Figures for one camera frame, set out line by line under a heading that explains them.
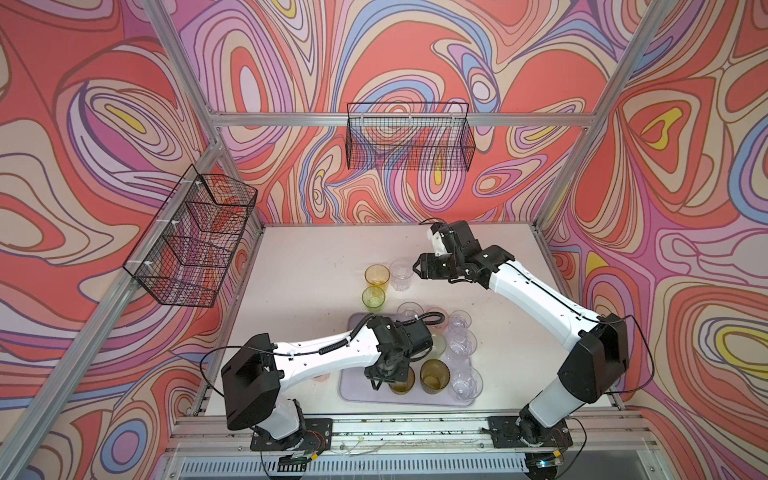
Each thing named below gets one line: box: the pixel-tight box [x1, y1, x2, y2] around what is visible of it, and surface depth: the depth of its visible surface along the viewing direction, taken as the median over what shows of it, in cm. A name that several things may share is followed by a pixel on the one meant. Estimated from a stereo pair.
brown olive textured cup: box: [420, 358, 451, 395], surface depth 78 cm
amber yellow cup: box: [364, 264, 391, 294], surface depth 98 cm
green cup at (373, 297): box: [361, 286, 386, 313], surface depth 95 cm
